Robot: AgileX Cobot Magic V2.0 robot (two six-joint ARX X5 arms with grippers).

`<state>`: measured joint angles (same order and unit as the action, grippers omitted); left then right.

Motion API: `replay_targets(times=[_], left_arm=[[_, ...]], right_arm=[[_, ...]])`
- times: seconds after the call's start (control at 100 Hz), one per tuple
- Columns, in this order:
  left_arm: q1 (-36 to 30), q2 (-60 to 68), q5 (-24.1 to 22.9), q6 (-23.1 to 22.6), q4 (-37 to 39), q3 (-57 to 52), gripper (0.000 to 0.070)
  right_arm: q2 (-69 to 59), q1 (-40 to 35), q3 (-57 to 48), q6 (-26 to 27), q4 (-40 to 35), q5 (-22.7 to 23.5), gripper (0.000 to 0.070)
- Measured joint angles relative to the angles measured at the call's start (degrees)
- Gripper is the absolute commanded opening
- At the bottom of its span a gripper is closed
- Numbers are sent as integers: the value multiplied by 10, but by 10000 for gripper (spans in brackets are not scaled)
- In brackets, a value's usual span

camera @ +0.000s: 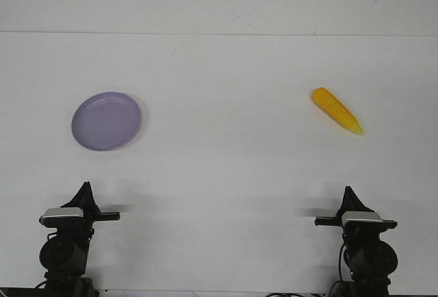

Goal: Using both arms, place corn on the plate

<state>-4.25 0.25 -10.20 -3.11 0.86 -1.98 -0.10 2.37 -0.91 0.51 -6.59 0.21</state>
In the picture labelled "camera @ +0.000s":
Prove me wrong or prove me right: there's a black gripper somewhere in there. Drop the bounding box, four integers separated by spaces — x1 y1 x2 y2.
314 185 384 243
54 181 120 239

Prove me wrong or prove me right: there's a purple round plate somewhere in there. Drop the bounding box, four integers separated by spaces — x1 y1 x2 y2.
70 92 142 151

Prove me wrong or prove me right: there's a yellow corn cob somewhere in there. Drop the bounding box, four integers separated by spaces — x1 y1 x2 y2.
311 88 364 135

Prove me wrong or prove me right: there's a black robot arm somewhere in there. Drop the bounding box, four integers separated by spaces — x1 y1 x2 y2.
314 186 398 296
36 181 120 296

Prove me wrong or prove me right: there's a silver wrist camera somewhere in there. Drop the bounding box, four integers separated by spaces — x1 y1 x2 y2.
341 211 398 232
39 207 83 228

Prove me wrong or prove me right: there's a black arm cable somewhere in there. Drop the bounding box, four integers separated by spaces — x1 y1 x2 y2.
328 244 348 294
34 274 52 289

